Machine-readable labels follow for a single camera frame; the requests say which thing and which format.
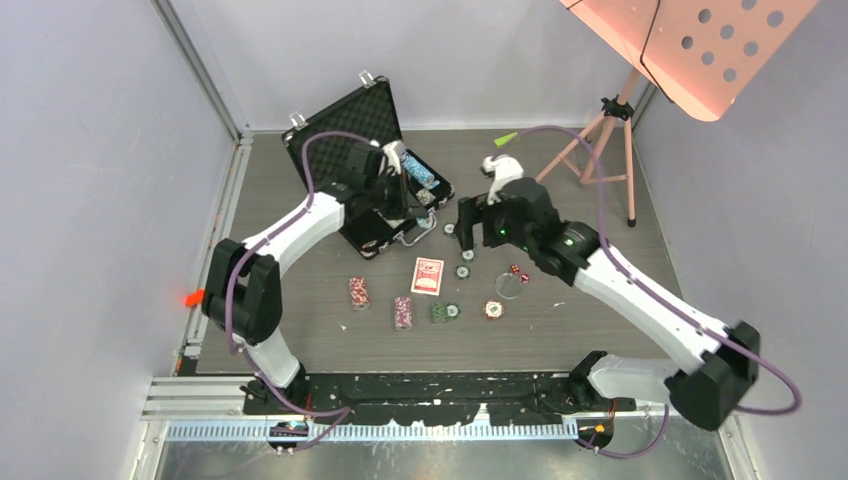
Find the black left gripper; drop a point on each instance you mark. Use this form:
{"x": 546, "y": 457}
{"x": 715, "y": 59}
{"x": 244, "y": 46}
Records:
{"x": 403, "y": 202}

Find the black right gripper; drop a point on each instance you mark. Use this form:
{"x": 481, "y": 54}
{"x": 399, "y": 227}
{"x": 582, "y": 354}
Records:
{"x": 474, "y": 210}

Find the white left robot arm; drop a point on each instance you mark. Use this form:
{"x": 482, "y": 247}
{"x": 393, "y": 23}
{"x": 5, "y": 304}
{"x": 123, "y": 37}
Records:
{"x": 243, "y": 293}

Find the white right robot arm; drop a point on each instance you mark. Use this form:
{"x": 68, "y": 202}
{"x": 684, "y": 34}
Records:
{"x": 709, "y": 368}

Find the black poker set case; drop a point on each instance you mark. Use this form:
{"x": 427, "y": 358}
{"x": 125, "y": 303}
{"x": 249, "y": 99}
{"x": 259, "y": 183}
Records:
{"x": 318, "y": 146}

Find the grey chip row in case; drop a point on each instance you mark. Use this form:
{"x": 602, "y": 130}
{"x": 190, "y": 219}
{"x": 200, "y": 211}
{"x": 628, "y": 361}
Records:
{"x": 425, "y": 197}

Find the blue chip row in case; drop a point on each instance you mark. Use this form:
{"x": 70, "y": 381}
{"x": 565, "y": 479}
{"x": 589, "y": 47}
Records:
{"x": 420, "y": 173}

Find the green 20 chip lone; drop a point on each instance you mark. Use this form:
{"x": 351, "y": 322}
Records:
{"x": 462, "y": 272}

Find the green block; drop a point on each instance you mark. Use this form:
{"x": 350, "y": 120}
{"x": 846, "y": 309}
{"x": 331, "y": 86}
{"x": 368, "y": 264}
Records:
{"x": 505, "y": 139}

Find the red playing card box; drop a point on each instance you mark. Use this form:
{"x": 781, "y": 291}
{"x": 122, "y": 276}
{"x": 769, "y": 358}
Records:
{"x": 427, "y": 276}

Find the clear dealer button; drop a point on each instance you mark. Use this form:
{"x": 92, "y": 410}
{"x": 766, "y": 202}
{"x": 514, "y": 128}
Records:
{"x": 508, "y": 285}

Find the red 100 chip stack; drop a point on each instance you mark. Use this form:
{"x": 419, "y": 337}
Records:
{"x": 493, "y": 309}

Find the green 20 chip beside stack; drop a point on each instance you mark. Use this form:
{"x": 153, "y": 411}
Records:
{"x": 453, "y": 311}

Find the green chip stack lying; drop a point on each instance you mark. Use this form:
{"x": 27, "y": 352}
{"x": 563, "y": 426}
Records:
{"x": 438, "y": 312}

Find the red white chip roll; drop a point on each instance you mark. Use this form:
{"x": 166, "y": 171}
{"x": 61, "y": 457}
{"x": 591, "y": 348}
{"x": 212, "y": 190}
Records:
{"x": 360, "y": 299}

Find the purple white chip roll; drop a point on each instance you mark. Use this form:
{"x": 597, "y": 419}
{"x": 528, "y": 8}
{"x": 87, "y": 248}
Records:
{"x": 403, "y": 313}

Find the pink tripod stand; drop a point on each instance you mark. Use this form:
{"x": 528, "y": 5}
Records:
{"x": 615, "y": 111}

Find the pink perforated panel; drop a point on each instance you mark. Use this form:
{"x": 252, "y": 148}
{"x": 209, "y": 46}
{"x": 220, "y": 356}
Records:
{"x": 701, "y": 54}

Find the orange clip on rail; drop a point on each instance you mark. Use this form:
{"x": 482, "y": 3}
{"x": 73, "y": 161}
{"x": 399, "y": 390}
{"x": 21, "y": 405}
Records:
{"x": 194, "y": 299}

